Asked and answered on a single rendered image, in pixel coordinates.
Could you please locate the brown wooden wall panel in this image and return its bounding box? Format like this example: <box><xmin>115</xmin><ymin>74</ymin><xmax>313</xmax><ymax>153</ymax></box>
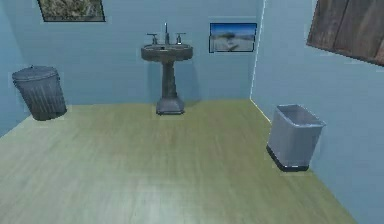
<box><xmin>306</xmin><ymin>0</ymin><xmax>384</xmax><ymax>67</ymax></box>

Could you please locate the framed green brown picture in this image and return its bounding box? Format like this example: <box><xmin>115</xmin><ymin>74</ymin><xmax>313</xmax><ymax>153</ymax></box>
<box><xmin>36</xmin><ymin>0</ymin><xmax>107</xmax><ymax>23</ymax></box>

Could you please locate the framed blue landscape picture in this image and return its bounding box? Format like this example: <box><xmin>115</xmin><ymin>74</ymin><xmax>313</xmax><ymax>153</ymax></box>
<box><xmin>208</xmin><ymin>22</ymin><xmax>258</xmax><ymax>54</ymax></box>

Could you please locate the dark gray pedestal sink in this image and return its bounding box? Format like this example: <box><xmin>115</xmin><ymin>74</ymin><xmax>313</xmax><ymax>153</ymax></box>
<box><xmin>140</xmin><ymin>22</ymin><xmax>194</xmax><ymax>116</ymax></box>

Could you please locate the light gray open waste bin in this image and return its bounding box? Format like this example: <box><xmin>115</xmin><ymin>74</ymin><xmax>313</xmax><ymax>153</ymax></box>
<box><xmin>266</xmin><ymin>104</ymin><xmax>327</xmax><ymax>173</ymax></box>

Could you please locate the dark gray lidded metal trash can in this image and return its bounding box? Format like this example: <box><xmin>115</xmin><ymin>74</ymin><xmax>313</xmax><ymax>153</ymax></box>
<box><xmin>11</xmin><ymin>64</ymin><xmax>68</xmax><ymax>122</ymax></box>

